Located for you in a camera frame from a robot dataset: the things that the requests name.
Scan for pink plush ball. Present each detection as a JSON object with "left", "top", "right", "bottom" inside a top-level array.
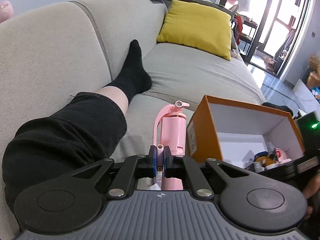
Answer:
[{"left": 0, "top": 1, "right": 14, "bottom": 23}]

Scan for yellow cushion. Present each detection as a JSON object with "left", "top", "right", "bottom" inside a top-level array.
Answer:
[{"left": 157, "top": 0, "right": 232, "bottom": 61}]

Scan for orange cardboard box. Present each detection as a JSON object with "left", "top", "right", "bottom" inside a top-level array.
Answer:
[{"left": 187, "top": 95, "right": 305, "bottom": 168}]

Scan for golden vase dried flowers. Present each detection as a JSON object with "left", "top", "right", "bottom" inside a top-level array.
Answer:
[{"left": 302, "top": 54, "right": 320, "bottom": 90}]

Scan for black metal shelf cart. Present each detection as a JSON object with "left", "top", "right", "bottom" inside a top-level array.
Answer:
[{"left": 230, "top": 4, "right": 258, "bottom": 60}]

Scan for plush toy in blue outfit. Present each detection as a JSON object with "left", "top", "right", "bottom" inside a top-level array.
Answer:
[{"left": 254, "top": 151, "right": 277, "bottom": 167}]

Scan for beige fabric sofa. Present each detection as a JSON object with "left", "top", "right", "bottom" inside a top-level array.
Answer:
[{"left": 0, "top": 0, "right": 266, "bottom": 240}]

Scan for pink fire extinguisher toy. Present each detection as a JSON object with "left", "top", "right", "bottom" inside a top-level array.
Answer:
[{"left": 152, "top": 100, "right": 189, "bottom": 191}]

